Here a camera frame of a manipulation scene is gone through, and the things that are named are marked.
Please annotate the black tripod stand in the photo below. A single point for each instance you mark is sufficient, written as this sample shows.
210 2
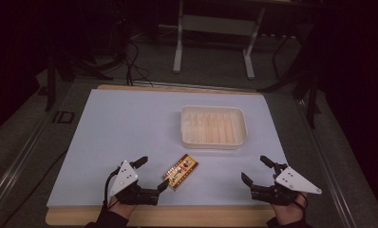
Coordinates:
310 95

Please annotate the pale blue table mat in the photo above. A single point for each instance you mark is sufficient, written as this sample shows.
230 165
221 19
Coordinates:
130 133

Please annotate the person's left hand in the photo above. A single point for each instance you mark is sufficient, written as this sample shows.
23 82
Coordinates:
120 209

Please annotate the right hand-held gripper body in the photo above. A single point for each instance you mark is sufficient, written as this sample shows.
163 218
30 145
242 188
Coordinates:
293 182

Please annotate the white metal desk frame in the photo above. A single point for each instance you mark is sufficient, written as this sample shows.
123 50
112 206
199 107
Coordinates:
215 25

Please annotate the person's right hand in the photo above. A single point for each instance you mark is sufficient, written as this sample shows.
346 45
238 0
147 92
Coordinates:
288 213

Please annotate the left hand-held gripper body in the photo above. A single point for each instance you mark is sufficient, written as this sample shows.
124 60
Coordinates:
123 177

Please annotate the black metal stand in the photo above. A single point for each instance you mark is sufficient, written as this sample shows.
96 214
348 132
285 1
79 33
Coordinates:
51 82

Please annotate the yellow and red packet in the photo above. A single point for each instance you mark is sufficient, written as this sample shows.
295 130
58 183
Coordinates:
180 172

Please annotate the cream rectangular tray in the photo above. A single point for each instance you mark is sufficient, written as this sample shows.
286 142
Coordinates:
213 127

